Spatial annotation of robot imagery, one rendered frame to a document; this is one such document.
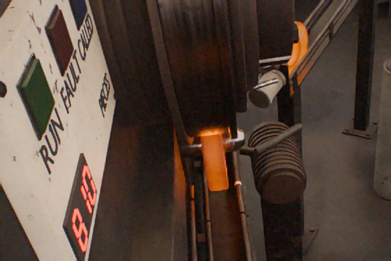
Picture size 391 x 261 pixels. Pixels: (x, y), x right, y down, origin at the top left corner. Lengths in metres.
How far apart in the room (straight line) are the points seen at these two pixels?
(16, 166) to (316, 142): 1.92
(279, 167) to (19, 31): 0.98
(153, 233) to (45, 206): 0.35
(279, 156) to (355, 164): 0.82
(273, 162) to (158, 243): 0.65
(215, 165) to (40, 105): 0.52
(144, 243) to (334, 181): 1.40
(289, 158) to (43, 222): 0.99
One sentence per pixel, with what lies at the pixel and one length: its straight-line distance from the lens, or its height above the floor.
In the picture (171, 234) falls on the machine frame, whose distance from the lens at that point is 0.67.
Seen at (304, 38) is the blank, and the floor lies 0.72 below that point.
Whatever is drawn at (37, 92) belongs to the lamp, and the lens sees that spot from 0.34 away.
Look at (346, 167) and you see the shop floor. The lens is 2.06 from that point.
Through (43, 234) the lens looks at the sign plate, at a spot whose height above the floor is 1.13.
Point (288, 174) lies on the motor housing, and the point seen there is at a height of 0.52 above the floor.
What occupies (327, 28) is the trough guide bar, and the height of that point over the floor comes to 0.69.
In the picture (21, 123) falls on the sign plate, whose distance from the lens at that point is 0.32.
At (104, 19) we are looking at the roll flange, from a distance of 0.56.
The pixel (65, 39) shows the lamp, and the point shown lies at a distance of 0.42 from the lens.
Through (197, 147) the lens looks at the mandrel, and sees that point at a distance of 0.87.
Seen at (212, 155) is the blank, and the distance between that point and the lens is 0.82.
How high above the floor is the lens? 1.36
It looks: 36 degrees down
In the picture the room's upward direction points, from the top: 10 degrees counter-clockwise
